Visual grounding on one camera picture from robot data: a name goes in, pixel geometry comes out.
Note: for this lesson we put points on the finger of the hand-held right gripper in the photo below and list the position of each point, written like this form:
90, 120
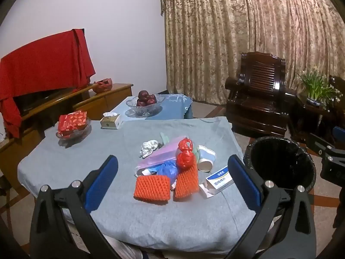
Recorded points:
319, 143
339, 133

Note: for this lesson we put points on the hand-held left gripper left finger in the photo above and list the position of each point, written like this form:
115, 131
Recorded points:
101, 183

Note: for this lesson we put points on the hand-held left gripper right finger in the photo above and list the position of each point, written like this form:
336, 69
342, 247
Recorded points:
242, 183

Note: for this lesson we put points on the blue white paper cup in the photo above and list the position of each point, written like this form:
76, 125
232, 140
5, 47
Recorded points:
207, 153
204, 165

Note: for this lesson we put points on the trash bin with black bag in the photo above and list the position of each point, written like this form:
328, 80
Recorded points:
280, 159

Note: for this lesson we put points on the orange foam fruit net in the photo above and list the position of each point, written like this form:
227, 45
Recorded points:
186, 183
152, 188

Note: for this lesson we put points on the white tissue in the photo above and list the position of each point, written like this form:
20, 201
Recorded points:
148, 146

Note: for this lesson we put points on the red plastic bag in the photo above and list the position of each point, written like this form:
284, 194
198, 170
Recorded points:
184, 160
186, 143

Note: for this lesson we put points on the pink face mask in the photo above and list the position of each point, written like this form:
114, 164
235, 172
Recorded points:
159, 155

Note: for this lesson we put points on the dark wooden side table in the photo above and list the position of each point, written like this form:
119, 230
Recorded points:
310, 121

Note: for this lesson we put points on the white blue cardboard box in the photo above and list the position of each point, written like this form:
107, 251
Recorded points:
218, 183

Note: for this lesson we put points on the grey tablecloth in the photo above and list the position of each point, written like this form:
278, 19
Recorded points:
107, 145

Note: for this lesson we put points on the small blue white wrapper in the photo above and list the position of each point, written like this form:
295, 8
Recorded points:
147, 171

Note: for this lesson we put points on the potted green flowering plant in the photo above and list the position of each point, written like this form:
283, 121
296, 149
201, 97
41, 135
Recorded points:
316, 86

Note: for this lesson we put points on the glass dish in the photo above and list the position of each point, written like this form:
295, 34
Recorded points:
80, 129

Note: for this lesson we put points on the beige tissue box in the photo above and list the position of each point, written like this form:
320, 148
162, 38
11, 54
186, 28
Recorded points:
109, 122

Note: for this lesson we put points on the red patterned packet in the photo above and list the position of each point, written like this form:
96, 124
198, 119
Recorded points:
71, 121

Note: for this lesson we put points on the dark wooden armchair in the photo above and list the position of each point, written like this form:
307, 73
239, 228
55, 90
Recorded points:
258, 91

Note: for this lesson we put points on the glass fruit bowl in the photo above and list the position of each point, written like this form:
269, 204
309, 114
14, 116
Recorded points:
132, 108

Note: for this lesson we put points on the wooden television cabinet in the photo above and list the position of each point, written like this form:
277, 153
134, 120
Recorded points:
113, 97

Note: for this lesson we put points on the dark red apple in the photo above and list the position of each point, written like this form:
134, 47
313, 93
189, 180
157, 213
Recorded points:
140, 103
151, 99
143, 94

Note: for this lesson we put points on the red decorative bowl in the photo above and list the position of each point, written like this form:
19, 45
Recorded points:
102, 85

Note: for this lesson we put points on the black television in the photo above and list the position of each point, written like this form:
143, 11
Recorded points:
35, 99

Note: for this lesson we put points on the red cloth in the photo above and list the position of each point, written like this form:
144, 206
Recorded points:
40, 64

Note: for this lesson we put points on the beige patterned curtain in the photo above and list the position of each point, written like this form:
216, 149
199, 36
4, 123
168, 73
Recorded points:
242, 32

